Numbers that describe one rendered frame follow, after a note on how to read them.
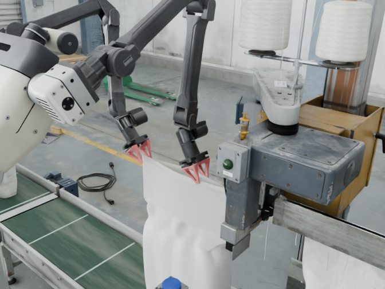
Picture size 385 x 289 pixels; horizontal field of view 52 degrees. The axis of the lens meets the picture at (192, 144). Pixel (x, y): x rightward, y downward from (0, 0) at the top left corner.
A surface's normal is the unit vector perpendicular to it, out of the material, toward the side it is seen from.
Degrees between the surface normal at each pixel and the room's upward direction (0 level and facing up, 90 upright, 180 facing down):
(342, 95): 90
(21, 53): 50
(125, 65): 90
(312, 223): 90
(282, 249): 0
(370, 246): 90
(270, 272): 0
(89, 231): 0
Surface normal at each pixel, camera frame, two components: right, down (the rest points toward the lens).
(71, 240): 0.03, -0.92
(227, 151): -0.64, 0.29
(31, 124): 0.74, 0.28
